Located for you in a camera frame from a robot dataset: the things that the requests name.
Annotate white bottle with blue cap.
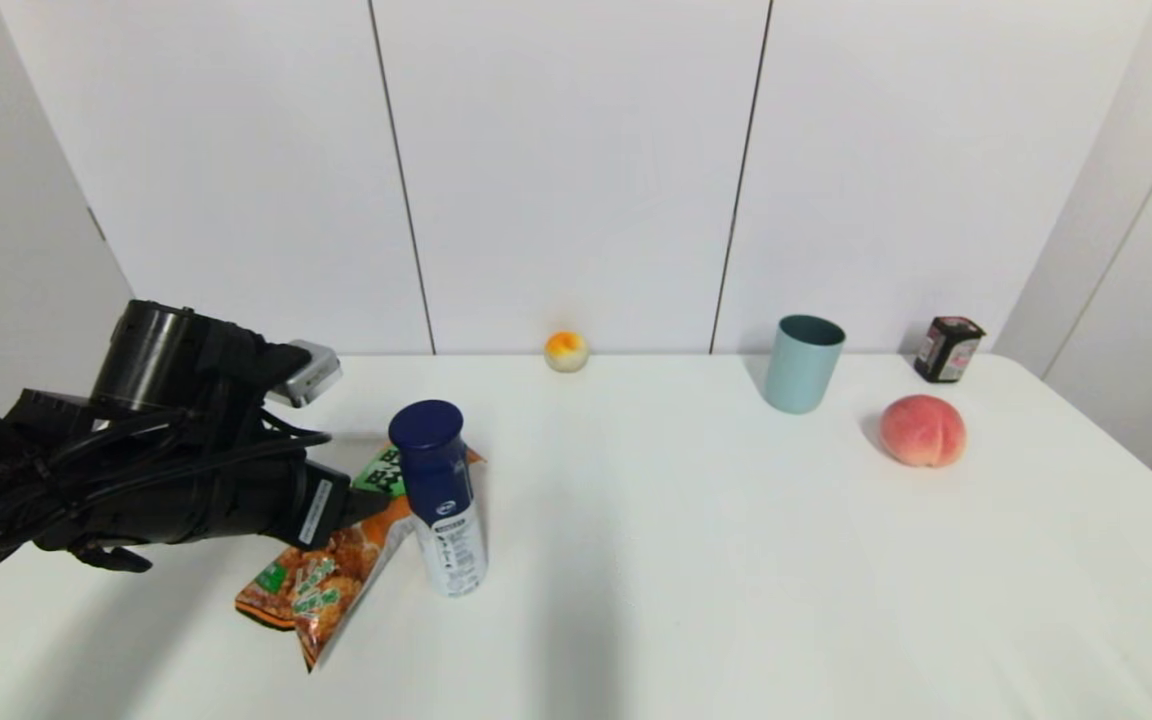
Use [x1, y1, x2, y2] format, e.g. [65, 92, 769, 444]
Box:
[388, 399, 489, 599]

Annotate orange and cream toy bun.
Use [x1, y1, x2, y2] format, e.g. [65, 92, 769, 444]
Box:
[544, 331, 590, 374]

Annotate pink peach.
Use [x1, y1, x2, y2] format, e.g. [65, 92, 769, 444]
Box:
[880, 394, 967, 468]

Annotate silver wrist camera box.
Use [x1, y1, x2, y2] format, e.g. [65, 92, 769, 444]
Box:
[266, 340, 344, 408]

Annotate dark jam jar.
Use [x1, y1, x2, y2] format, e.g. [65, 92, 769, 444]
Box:
[914, 316, 986, 384]

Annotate teal plastic cup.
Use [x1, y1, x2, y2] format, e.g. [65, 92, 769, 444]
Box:
[763, 314, 846, 415]

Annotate orange cookie bag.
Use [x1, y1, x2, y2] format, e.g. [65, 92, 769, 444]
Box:
[234, 440, 487, 673]

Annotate black wrist cable bundle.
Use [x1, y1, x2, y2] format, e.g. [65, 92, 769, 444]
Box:
[0, 398, 332, 611]

